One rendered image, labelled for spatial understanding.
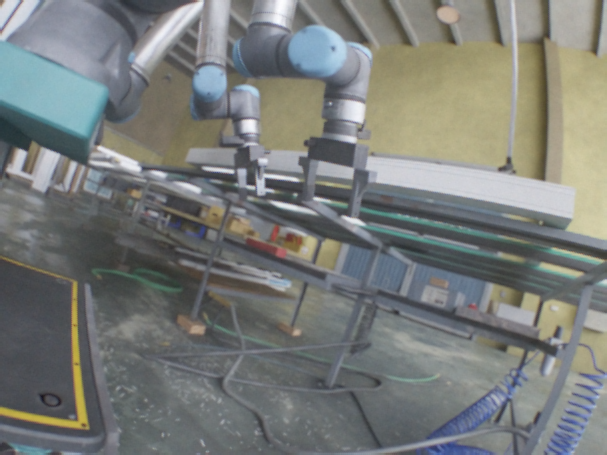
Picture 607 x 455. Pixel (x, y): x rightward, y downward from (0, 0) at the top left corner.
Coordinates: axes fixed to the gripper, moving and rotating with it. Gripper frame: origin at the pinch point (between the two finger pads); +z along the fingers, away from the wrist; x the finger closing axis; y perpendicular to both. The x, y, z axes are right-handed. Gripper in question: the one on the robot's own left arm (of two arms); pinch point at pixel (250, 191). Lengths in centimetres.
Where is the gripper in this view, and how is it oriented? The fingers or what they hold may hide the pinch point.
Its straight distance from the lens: 97.5
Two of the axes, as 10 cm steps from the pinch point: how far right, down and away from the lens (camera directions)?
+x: -5.4, 0.2, 8.4
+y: 8.3, -0.9, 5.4
